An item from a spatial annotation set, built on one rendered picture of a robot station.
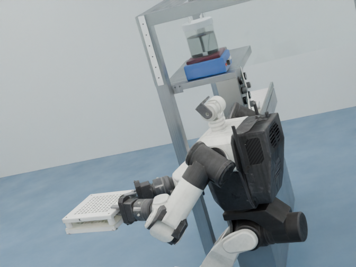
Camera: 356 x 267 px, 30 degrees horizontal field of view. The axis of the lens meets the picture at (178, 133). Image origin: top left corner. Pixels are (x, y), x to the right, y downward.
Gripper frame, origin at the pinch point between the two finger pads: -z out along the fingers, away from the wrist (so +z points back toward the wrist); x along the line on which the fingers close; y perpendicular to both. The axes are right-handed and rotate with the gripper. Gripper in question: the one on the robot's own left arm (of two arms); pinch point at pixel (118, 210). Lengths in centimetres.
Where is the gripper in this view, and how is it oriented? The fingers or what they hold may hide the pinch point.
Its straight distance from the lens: 275.4
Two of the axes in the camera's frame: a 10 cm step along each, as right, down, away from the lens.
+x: 2.6, 9.3, 2.7
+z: 8.3, -0.6, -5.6
